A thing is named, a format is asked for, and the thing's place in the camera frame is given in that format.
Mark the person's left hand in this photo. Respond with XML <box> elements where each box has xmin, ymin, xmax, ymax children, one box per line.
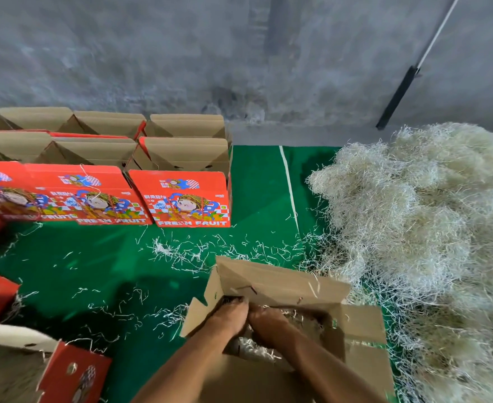
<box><xmin>202</xmin><ymin>296</ymin><xmax>252</xmax><ymax>340</ymax></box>

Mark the person's right hand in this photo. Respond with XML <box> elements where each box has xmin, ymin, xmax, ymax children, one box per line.
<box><xmin>246</xmin><ymin>304</ymin><xmax>303</xmax><ymax>350</ymax></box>

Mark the pile of shredded paper filler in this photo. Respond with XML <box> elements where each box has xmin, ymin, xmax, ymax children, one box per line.
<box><xmin>304</xmin><ymin>121</ymin><xmax>493</xmax><ymax>403</ymax></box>

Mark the group of red fruit boxes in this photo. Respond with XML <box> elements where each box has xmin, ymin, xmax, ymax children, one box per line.
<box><xmin>0</xmin><ymin>106</ymin><xmax>233</xmax><ymax>229</ymax></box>

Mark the person's left forearm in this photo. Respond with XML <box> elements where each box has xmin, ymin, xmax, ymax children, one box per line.
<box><xmin>132</xmin><ymin>327</ymin><xmax>232</xmax><ymax>403</ymax></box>

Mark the person's right forearm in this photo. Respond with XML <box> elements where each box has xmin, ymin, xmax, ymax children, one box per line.
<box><xmin>272</xmin><ymin>330</ymin><xmax>388</xmax><ymax>403</ymax></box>

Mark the white pole with black grip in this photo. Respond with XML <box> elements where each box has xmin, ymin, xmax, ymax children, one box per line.
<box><xmin>375</xmin><ymin>0</ymin><xmax>463</xmax><ymax>131</ymax></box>

